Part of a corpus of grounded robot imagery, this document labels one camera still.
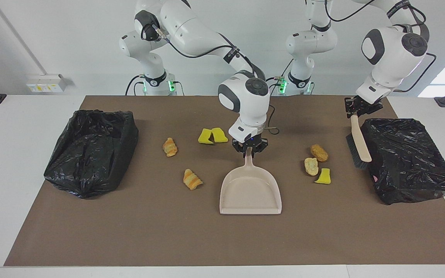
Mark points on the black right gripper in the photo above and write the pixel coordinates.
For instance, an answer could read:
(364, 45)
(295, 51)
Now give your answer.
(250, 143)

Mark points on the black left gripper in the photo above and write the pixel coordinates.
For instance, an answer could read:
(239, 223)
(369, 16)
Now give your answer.
(359, 105)

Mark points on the beige hand brush black bristles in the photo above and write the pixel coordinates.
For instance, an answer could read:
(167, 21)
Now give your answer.
(361, 143)

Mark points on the yellow sponge piece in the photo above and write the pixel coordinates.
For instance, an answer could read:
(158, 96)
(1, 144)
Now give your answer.
(219, 135)
(206, 136)

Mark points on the beige plastic dustpan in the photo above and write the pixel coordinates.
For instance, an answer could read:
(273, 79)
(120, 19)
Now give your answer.
(250, 193)

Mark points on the brown croquette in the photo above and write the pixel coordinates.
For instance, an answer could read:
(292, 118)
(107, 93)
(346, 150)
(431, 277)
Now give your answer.
(319, 153)

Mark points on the pale bread piece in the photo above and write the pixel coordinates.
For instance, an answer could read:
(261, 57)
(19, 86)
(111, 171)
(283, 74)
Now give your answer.
(311, 166)

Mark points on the striped toy croissant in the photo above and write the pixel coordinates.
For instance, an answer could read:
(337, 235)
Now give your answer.
(192, 179)
(170, 147)

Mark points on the yellow sponge wedge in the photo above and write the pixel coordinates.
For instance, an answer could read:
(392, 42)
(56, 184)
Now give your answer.
(323, 176)

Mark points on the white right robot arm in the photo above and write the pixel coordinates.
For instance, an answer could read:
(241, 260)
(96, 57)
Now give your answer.
(191, 27)

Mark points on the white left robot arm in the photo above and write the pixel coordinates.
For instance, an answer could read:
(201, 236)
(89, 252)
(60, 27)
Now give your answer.
(392, 58)

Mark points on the black bagged bin pink patch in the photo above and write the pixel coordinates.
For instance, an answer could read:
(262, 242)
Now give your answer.
(404, 158)

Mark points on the open black bag trash bin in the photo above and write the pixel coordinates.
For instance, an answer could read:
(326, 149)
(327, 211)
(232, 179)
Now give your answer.
(91, 154)

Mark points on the brown table mat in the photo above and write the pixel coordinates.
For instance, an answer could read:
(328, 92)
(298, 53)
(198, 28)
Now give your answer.
(207, 239)

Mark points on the white wall socket box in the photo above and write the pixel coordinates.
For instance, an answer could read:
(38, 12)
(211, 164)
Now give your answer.
(46, 83)

